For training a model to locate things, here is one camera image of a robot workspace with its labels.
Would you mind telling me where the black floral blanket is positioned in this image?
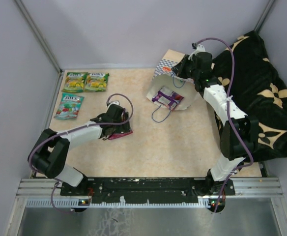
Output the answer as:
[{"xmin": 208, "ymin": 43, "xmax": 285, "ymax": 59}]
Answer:
[{"xmin": 213, "ymin": 31, "xmax": 287, "ymax": 162}]

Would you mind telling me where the purple snack bag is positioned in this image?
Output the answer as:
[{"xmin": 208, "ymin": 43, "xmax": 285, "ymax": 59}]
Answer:
[
  {"xmin": 151, "ymin": 87, "xmax": 184, "ymax": 111},
  {"xmin": 109, "ymin": 130, "xmax": 133, "ymax": 140}
]

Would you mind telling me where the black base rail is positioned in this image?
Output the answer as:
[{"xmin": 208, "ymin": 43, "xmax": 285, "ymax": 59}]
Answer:
[{"xmin": 60, "ymin": 177, "xmax": 235, "ymax": 204}]

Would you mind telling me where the aluminium frame rail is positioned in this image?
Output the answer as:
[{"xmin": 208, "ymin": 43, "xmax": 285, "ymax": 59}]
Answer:
[{"xmin": 17, "ymin": 177, "xmax": 283, "ymax": 198}]

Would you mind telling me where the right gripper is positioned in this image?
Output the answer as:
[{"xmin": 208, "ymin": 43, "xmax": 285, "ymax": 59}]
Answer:
[{"xmin": 171, "ymin": 55, "xmax": 200, "ymax": 81}]

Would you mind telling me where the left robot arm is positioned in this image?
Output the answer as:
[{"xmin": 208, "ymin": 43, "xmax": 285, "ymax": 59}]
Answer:
[{"xmin": 28, "ymin": 104, "xmax": 133, "ymax": 195}]

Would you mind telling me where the green candy bag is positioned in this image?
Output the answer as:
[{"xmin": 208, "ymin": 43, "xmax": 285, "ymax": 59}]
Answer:
[
  {"xmin": 84, "ymin": 73, "xmax": 110, "ymax": 92},
  {"xmin": 62, "ymin": 72, "xmax": 87, "ymax": 93}
]

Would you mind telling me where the teal snack bag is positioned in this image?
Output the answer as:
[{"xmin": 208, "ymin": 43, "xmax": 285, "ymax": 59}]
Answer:
[{"xmin": 54, "ymin": 92, "xmax": 84, "ymax": 120}]

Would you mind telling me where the blue checkered paper bag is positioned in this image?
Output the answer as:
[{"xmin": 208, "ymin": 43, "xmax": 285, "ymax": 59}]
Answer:
[{"xmin": 146, "ymin": 49, "xmax": 200, "ymax": 123}]

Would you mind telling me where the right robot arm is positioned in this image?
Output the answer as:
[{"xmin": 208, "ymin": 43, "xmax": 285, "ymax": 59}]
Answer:
[{"xmin": 172, "ymin": 52, "xmax": 258, "ymax": 195}]

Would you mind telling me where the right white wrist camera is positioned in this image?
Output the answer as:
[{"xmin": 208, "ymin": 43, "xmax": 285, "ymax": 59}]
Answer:
[{"xmin": 190, "ymin": 43, "xmax": 206, "ymax": 58}]

